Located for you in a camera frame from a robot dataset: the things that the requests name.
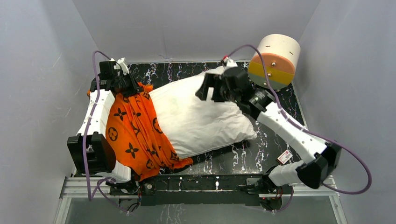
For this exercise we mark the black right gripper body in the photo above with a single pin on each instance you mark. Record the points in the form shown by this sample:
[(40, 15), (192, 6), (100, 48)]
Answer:
[(221, 94)]

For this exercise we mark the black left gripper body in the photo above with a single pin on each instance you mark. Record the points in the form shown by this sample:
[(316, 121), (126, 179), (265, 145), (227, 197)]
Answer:
[(124, 85)]

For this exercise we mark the white pillow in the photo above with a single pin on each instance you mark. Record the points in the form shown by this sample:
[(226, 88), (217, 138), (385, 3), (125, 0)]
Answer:
[(196, 127)]

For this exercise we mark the orange patterned plush pillowcase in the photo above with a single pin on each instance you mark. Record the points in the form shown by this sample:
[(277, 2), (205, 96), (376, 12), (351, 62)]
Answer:
[(134, 133)]

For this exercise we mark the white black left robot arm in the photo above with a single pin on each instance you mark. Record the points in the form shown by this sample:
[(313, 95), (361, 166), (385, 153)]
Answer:
[(91, 146)]

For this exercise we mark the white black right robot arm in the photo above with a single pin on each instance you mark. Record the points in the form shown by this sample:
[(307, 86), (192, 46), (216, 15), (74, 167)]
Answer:
[(317, 158)]

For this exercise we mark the white cylinder with coloured lid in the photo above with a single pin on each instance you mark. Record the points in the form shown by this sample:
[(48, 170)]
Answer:
[(280, 54)]

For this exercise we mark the red white label tag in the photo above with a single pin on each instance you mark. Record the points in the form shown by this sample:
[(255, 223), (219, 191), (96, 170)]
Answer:
[(285, 157)]

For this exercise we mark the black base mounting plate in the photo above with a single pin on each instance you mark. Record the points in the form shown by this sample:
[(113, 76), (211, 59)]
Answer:
[(247, 189)]

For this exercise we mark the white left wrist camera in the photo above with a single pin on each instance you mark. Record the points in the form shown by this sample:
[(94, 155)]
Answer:
[(121, 65)]

